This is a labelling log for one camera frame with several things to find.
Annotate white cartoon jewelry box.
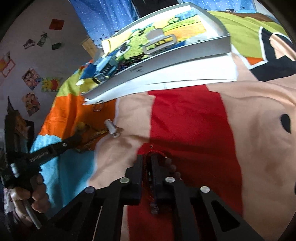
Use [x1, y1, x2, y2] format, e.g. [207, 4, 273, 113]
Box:
[78, 3, 238, 105]

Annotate gold chain necklace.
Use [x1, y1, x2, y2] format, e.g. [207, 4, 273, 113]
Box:
[75, 121, 110, 153]

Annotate yellow pikachu sticker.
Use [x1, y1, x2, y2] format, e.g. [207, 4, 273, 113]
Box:
[41, 77, 62, 92]

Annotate silver ring earring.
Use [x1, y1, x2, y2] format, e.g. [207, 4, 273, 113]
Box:
[93, 100, 104, 112]

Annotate grey hair comb clip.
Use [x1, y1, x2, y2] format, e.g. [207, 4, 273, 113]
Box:
[142, 29, 177, 55]

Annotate colourful cartoon bed blanket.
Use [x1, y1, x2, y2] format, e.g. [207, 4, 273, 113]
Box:
[32, 11, 295, 240]

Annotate award certificates on wall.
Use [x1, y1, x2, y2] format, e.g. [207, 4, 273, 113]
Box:
[0, 51, 16, 78]

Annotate dark green wall hook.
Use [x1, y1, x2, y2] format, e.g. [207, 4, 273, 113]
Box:
[52, 42, 62, 50]

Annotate blue hair claw clip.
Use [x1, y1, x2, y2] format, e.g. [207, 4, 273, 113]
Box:
[92, 56, 118, 84]

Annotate red diamond paper decoration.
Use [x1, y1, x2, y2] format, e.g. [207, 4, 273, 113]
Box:
[49, 19, 65, 31]

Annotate wall photos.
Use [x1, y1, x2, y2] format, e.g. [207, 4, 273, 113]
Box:
[23, 33, 48, 49]

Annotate small wooden cabinet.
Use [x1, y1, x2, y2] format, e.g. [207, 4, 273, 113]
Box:
[80, 36, 98, 58]

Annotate blue fabric wardrobe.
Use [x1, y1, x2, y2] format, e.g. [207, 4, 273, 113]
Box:
[70, 1, 255, 48]

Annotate person's left hand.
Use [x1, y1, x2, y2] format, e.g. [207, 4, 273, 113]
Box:
[10, 173, 51, 226]

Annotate anime character poster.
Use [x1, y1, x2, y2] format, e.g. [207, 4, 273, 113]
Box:
[22, 68, 42, 90]

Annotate red bead bracelet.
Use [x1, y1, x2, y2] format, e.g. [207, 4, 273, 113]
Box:
[140, 143, 182, 181]

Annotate family cartoon poster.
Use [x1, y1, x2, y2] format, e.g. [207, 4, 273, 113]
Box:
[22, 92, 41, 116]

